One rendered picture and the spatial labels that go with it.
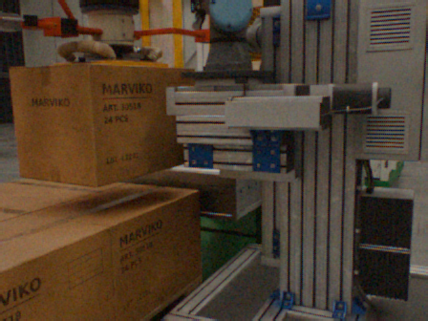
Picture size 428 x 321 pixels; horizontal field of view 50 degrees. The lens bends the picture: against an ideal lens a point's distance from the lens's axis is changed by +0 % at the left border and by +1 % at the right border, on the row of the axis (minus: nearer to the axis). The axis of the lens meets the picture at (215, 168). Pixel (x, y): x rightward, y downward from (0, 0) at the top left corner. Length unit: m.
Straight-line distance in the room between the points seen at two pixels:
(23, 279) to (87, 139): 0.48
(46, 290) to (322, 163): 0.92
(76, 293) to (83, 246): 0.14
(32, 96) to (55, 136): 0.17
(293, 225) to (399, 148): 0.44
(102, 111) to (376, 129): 0.86
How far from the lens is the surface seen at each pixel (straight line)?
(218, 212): 2.08
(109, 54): 1.69
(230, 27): 1.29
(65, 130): 1.61
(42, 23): 1.62
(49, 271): 1.39
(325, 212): 1.55
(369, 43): 1.44
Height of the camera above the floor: 0.98
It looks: 10 degrees down
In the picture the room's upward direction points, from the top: 1 degrees counter-clockwise
